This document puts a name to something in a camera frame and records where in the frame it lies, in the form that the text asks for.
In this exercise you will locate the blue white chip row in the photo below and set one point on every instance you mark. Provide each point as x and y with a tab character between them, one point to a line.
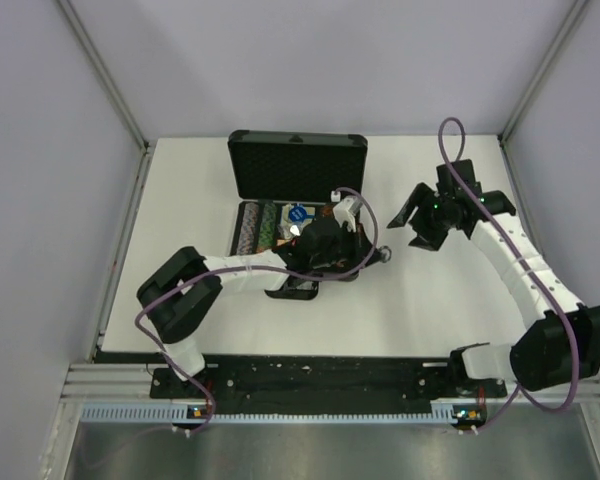
247	229

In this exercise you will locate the single poker chip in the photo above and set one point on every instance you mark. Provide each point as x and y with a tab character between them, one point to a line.
385	254

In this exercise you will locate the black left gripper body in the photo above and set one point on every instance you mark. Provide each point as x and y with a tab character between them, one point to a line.
345	249

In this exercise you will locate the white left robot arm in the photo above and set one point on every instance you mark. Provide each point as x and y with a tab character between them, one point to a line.
180	294

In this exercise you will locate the green chip row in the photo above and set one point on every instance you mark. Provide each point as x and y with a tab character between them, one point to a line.
267	230

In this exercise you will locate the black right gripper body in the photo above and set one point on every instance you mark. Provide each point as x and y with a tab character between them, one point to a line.
431	220

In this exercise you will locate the blue-grey cable duct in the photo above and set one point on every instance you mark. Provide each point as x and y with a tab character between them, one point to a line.
184	414

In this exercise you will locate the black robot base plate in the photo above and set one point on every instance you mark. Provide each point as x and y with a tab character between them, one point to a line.
321	385

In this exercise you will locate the black poker set case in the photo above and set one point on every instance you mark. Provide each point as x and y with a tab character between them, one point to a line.
288	168

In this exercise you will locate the blue small blind button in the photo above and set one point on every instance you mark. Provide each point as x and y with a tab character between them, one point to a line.
297	214

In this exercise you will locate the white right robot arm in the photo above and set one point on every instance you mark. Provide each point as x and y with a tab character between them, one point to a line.
560	329

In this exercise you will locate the blue playing card box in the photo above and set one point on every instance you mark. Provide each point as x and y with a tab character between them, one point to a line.
284	221

